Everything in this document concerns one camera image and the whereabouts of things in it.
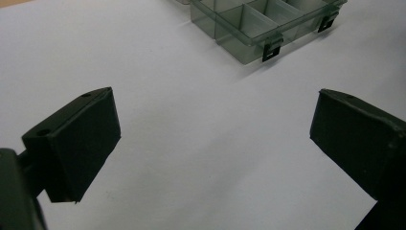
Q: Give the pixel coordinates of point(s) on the clear grey compartment storage box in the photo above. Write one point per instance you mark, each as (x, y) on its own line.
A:
(255, 25)

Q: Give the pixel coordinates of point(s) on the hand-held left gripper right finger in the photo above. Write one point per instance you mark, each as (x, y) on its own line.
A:
(364, 143)

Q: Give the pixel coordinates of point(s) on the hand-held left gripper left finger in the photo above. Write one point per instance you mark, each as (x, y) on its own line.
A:
(76, 147)

